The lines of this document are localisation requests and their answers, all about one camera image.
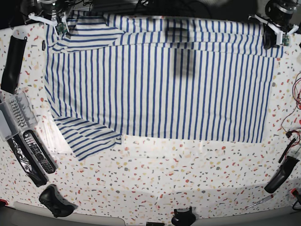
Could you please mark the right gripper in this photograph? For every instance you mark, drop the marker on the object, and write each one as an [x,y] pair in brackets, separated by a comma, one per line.
[50,14]

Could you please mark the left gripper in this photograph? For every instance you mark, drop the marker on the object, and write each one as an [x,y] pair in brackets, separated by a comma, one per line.
[273,30]

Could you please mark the blue white striped t-shirt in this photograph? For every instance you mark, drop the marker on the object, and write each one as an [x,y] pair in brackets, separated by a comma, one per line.
[177,78]

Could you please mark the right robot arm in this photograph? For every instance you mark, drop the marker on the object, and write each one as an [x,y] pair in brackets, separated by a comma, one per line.
[26,5]

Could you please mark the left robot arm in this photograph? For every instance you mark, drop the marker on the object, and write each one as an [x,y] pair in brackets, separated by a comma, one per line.
[280,10]

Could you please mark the black tube left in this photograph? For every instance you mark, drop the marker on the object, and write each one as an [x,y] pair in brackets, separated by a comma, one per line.
[13,64]

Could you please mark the clear plastic screw box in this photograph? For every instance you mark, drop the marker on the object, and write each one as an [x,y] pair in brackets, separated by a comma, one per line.
[16,116]

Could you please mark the black probe stick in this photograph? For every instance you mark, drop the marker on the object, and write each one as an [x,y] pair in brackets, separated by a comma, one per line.
[286,150]

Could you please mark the black remote control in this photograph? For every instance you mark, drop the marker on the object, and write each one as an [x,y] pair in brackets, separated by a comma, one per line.
[39,152]

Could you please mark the black foil pouch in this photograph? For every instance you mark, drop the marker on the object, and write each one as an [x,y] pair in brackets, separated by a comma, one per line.
[26,161]

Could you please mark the red clip right edge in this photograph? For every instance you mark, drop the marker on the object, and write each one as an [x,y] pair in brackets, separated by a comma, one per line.
[294,192]

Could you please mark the red clip edge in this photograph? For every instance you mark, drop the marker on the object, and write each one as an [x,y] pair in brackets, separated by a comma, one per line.
[294,192]
[3,203]

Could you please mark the red tipped screwdriver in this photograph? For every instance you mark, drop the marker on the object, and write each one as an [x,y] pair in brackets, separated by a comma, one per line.
[265,199]

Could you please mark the black game controller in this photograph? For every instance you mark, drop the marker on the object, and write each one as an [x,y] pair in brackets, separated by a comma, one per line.
[49,199]

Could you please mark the red clip left edge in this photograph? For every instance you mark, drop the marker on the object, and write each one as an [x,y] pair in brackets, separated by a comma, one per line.
[3,203]

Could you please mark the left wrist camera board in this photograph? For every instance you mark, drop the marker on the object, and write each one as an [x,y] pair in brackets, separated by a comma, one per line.
[286,39]

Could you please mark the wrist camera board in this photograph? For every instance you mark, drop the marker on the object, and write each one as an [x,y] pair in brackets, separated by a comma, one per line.
[61,28]
[286,39]

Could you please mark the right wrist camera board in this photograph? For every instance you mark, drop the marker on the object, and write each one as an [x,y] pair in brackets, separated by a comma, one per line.
[61,28]

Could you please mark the black handle right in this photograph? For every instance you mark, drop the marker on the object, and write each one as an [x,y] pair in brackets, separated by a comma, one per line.
[281,175]

